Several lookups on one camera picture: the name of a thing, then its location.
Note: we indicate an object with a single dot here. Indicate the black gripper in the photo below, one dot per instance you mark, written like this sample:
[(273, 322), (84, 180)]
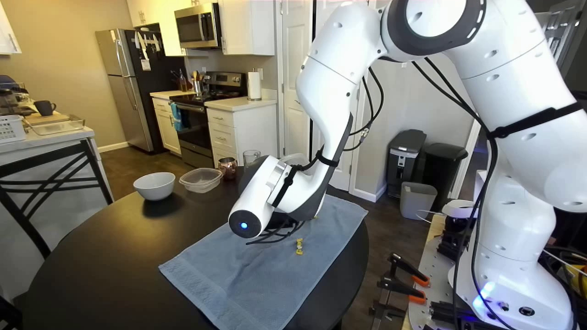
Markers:
[(279, 230)]

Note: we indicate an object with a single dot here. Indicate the yellow food pieces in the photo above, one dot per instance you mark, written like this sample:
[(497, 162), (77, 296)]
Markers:
[(299, 246)]

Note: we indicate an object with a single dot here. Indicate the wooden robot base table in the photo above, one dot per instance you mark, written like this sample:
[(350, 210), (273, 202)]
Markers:
[(435, 267)]

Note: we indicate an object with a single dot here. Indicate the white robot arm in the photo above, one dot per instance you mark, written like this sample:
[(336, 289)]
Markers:
[(536, 125)]

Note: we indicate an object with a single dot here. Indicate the blue towel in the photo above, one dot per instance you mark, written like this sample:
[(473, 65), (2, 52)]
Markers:
[(266, 287)]

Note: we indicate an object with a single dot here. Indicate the white ceramic bowl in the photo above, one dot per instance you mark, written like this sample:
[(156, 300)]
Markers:
[(154, 186)]

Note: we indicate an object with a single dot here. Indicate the paper towel roll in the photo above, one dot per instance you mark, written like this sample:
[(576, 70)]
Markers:
[(253, 87)]

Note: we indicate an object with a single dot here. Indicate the glass jar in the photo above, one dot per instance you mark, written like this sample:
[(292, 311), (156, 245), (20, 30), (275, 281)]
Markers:
[(249, 158)]

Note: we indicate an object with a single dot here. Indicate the black orange clamp upper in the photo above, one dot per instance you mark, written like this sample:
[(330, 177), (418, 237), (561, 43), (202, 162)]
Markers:
[(396, 263)]

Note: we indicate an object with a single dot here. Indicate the black orange clamp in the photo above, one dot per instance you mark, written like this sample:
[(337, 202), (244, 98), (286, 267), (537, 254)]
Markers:
[(396, 263), (394, 285)]

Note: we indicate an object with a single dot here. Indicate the black orange clamp lower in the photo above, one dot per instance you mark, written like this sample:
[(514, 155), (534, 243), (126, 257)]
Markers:
[(394, 285)]

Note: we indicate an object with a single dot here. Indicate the black stove oven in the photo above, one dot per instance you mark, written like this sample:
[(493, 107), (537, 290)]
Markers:
[(191, 113)]

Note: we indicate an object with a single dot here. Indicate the small grey bin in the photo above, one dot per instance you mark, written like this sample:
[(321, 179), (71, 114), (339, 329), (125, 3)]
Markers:
[(416, 201)]

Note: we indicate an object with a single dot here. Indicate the black trash can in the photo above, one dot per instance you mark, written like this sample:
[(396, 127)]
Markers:
[(411, 158)]

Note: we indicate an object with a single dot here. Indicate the round black table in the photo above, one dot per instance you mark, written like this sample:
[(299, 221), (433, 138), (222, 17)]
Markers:
[(104, 274)]

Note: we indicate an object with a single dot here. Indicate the white upper cabinets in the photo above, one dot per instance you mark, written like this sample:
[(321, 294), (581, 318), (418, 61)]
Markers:
[(248, 26)]

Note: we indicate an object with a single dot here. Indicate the stainless microwave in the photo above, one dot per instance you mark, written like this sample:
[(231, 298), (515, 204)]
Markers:
[(198, 26)]

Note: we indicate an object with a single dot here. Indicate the stainless steel refrigerator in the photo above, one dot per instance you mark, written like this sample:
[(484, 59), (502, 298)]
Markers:
[(136, 67)]

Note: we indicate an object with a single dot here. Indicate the black chair right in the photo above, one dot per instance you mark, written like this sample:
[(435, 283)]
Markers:
[(24, 197)]

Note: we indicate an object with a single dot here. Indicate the black mug on counter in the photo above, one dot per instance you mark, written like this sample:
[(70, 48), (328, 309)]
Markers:
[(44, 107)]

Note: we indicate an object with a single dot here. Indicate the white kitchen counter cabinet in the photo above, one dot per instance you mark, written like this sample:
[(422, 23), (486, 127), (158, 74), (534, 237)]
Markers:
[(20, 136)]

